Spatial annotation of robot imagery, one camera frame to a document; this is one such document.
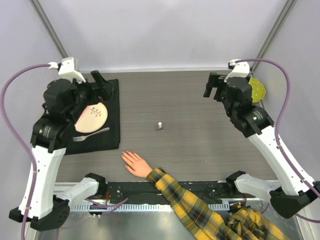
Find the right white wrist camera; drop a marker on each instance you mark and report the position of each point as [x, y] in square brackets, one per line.
[239, 68]

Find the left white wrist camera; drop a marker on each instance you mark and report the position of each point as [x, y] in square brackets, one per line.
[68, 69]

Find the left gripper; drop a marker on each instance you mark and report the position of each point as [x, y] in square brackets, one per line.
[104, 91]

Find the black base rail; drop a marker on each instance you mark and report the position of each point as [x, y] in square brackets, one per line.
[145, 192]

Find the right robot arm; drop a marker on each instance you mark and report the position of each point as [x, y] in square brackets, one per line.
[291, 193]

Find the yellow plaid sleeve forearm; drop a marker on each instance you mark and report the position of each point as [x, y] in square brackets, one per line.
[206, 224]

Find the purple nail polish bottle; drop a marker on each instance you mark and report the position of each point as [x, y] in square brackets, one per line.
[160, 128]

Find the black cloth mat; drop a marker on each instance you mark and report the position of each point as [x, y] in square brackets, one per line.
[109, 140]

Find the pink cream plate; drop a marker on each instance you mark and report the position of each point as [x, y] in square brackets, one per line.
[92, 118]

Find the silver fork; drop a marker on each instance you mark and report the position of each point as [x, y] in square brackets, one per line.
[84, 137]

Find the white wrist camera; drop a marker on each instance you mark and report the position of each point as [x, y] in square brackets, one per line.
[68, 69]
[239, 68]

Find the mannequin hand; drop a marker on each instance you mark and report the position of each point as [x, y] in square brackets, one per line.
[136, 165]

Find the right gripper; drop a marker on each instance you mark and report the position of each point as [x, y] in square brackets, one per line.
[215, 81]

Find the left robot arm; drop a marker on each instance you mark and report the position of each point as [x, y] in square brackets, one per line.
[65, 99]

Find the green dotted plate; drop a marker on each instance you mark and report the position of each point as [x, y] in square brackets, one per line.
[258, 90]

